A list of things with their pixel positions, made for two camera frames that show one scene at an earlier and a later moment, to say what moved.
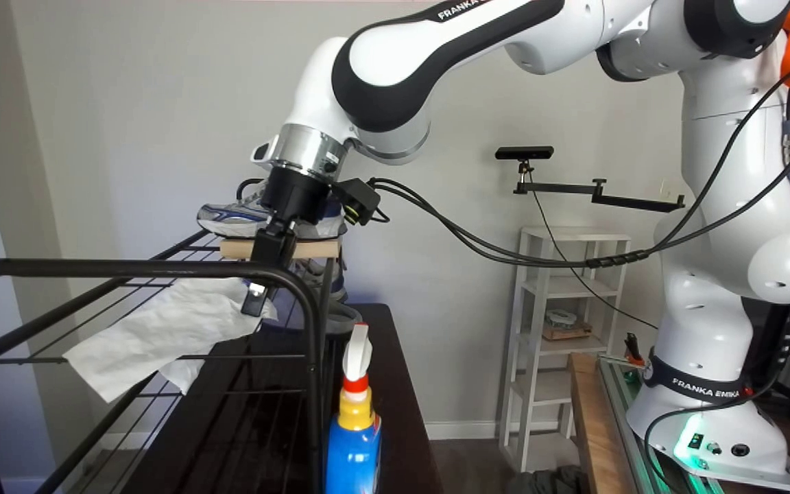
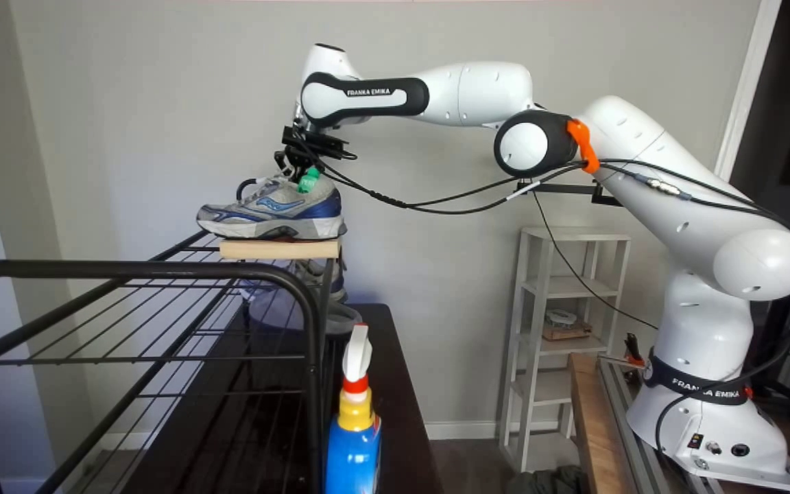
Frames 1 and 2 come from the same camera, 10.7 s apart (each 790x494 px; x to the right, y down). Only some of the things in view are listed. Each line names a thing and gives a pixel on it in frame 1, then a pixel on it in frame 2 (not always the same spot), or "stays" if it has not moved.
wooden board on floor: x=601 y=452 stays
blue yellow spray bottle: x=356 y=444 stays
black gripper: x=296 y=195 to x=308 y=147
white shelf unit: x=567 y=300 stays
